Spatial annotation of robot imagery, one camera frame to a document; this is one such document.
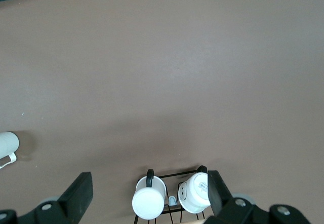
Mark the white mug with printed face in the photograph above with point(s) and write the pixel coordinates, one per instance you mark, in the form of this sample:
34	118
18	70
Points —
196	191

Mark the grey ribbed mug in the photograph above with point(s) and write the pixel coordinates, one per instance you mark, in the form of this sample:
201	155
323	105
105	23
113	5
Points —
7	143

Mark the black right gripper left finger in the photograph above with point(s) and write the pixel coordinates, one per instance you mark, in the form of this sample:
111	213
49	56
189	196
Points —
78	196

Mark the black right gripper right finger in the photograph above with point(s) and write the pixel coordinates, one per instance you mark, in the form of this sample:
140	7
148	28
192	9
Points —
217	196

